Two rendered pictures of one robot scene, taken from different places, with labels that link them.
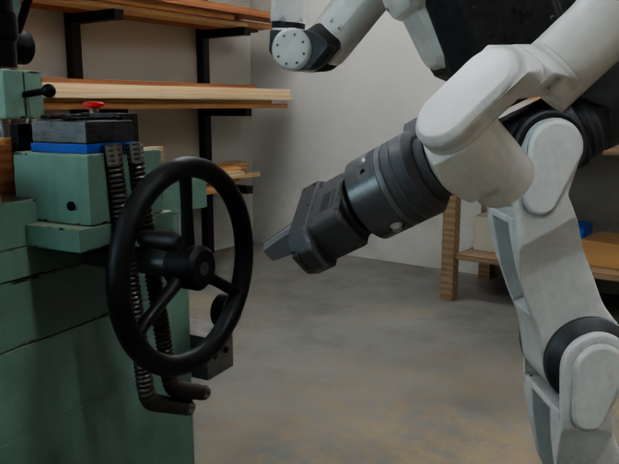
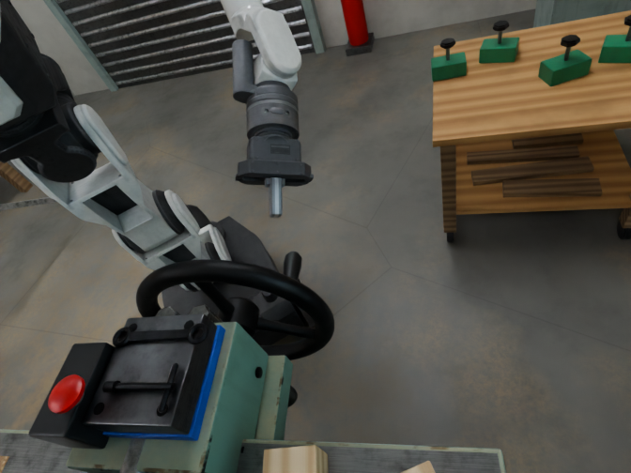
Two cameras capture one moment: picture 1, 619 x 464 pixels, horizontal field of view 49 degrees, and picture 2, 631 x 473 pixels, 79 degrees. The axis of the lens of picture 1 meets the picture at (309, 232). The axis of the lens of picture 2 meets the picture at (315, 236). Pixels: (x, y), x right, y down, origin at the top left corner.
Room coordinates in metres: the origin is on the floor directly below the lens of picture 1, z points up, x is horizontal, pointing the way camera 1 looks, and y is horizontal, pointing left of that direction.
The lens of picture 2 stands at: (0.75, 0.51, 1.27)
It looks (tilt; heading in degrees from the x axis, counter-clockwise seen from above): 47 degrees down; 265
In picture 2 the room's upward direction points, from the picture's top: 24 degrees counter-clockwise
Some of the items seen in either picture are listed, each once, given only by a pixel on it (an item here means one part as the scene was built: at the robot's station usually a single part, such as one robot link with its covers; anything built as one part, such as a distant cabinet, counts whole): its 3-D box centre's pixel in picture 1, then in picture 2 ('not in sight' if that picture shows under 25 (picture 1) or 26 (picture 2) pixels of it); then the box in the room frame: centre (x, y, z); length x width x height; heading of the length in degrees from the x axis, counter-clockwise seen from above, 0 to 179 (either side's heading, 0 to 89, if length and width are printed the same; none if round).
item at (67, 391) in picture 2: (93, 105); (67, 393); (0.97, 0.30, 1.02); 0.03 x 0.03 x 0.01
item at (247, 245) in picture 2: not in sight; (213, 276); (1.09, -0.55, 0.19); 0.64 x 0.52 x 0.33; 92
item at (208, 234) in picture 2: not in sight; (200, 257); (1.09, -0.58, 0.28); 0.21 x 0.20 x 0.13; 92
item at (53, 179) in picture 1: (90, 182); (180, 403); (0.93, 0.30, 0.91); 0.15 x 0.14 x 0.09; 152
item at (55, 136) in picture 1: (92, 129); (132, 375); (0.93, 0.29, 0.99); 0.13 x 0.11 x 0.06; 152
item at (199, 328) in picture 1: (195, 346); not in sight; (1.20, 0.21, 0.58); 0.12 x 0.08 x 0.08; 62
